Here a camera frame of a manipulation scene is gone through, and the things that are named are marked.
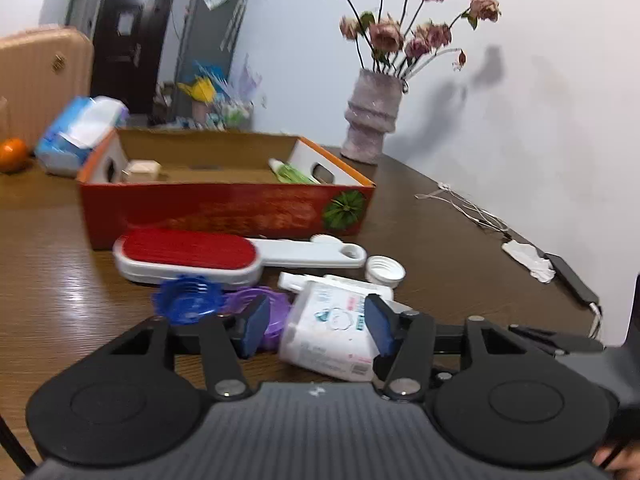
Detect red cardboard box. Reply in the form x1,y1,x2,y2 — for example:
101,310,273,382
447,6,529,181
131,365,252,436
77,128,377,251

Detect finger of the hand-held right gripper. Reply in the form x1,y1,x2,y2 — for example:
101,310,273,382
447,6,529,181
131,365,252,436
509,325,606,357

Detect yellow watering can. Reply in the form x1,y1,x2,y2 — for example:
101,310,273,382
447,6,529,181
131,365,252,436
177,77,219,104

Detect purple plastic cap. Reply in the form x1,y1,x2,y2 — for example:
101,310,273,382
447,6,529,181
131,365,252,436
220,286,293,353

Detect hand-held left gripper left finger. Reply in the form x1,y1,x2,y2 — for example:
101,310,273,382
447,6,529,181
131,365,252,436
107,295,273,402

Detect white printed packet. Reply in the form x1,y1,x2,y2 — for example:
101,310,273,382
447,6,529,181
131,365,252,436
277,280,396,383

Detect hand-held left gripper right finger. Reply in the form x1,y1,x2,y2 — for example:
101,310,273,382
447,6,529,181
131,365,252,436
364,294,566,403

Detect black power adapter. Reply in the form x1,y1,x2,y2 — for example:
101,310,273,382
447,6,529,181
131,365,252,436
545,253,601,307

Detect blue plastic hangers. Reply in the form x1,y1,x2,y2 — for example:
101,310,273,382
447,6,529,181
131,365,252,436
192,60,232,96

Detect dark door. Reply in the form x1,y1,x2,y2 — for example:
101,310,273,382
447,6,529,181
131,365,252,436
90,0,177,116

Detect grey fridge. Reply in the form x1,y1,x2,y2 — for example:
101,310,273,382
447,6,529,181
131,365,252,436
172,0,249,111

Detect pale pink vase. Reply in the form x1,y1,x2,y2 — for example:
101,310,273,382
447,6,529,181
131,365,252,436
341,69,404,165

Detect person's right hand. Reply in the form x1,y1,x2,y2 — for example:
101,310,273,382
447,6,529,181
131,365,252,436
594,446,640,477

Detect orange fruit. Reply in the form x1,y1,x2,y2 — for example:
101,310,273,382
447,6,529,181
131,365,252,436
0,138,29,175

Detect white cloth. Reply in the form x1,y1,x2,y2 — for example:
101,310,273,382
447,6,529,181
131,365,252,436
501,240,557,284

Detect small beige box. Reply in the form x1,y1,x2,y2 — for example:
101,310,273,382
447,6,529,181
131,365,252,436
120,160,169,184

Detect thin white cable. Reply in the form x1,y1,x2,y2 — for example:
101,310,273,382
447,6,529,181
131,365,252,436
415,182,512,234

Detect pink ribbed suitcase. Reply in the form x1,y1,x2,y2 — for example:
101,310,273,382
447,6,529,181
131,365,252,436
0,27,95,154

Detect green toothpaste tube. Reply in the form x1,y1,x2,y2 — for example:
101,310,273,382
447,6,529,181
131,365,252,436
268,158,321,185

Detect red and white lint brush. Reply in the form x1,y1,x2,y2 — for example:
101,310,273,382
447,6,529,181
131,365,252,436
112,228,368,287

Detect black cable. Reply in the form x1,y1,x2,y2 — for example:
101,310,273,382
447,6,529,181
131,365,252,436
0,414,37,477

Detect purple decoration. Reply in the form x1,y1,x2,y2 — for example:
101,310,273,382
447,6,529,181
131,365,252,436
239,55,264,97

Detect blue ridged plastic cap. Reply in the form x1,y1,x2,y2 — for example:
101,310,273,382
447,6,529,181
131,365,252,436
151,275,222,325

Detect dried pink roses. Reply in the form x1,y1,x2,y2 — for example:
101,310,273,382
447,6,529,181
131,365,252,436
311,0,502,82

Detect blue tissue pack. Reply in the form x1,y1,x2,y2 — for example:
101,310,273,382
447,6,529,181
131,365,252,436
35,96,129,177

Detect white bottle cap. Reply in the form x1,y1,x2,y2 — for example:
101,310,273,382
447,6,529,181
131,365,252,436
365,255,407,289

